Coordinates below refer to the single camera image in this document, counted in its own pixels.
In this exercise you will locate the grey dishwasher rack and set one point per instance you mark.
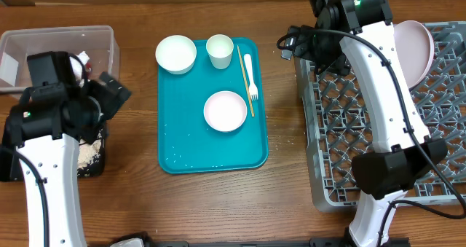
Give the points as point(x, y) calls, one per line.
point(338, 126)

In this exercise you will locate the black food waste tray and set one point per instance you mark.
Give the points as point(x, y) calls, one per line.
point(11, 170)

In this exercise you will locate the pink bowl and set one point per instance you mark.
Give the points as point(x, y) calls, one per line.
point(225, 111)

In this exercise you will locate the teal plastic tray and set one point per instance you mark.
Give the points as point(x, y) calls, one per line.
point(186, 143)

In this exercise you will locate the pink plate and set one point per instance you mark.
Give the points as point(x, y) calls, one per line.
point(415, 49)

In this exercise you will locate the wooden chopstick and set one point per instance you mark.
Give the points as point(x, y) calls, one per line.
point(245, 81)

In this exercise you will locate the clear plastic bin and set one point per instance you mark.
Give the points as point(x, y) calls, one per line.
point(97, 42)

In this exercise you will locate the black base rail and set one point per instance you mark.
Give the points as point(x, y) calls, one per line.
point(142, 239)

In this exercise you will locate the foil wrapper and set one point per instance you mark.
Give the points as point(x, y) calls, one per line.
point(88, 69)

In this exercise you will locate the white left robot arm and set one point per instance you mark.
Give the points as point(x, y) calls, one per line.
point(45, 129)

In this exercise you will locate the white napkin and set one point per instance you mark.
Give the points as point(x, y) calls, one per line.
point(82, 61)

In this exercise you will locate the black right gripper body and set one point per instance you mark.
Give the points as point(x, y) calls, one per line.
point(322, 46)

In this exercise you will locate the white paper cup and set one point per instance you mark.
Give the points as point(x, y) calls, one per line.
point(220, 48)

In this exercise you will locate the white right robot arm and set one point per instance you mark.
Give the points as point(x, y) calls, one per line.
point(358, 36)

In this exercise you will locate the pile of rice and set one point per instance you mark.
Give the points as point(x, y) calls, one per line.
point(89, 153)

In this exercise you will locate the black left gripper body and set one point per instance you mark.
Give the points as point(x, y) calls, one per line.
point(109, 104)

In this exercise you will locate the white plastic fork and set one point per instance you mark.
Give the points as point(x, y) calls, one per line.
point(253, 90)

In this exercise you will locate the white bowl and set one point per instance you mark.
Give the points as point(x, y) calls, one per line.
point(176, 54)

